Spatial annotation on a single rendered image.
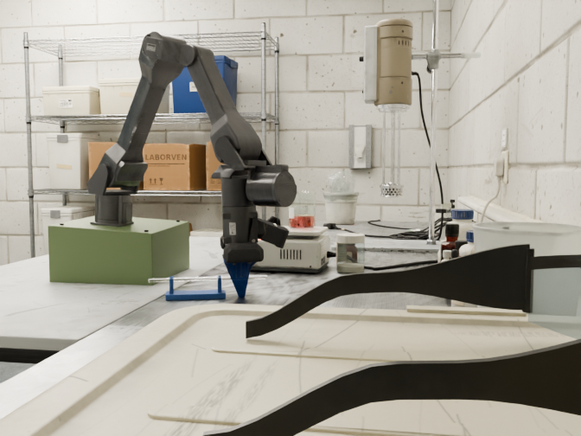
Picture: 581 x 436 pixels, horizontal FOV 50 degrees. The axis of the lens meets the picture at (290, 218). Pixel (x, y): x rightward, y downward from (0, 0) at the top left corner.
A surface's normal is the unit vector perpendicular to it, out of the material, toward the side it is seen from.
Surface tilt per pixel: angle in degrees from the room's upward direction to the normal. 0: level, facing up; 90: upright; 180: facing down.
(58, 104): 92
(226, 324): 0
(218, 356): 1
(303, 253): 90
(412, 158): 90
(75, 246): 90
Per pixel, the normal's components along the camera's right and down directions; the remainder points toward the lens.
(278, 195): 0.79, 0.04
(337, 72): -0.17, 0.07
